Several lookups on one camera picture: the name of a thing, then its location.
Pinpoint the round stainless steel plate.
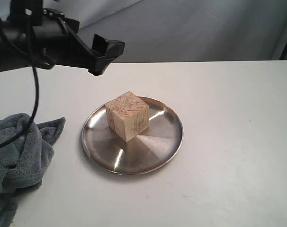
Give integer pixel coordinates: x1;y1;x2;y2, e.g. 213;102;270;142
80;97;184;175

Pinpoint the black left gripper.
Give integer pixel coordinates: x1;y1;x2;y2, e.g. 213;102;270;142
25;8;125;76

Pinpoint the grey backdrop cloth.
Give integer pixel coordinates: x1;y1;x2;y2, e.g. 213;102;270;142
44;0;287;62

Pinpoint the light wooden cube block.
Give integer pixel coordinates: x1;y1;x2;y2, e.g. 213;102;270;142
105;91;149;142

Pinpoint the grey fleece towel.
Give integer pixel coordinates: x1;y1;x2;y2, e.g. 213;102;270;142
0;117;65;227

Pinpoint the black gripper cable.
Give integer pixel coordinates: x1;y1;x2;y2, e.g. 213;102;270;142
0;14;40;151

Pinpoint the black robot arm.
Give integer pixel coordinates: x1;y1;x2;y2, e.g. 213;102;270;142
0;0;125;76

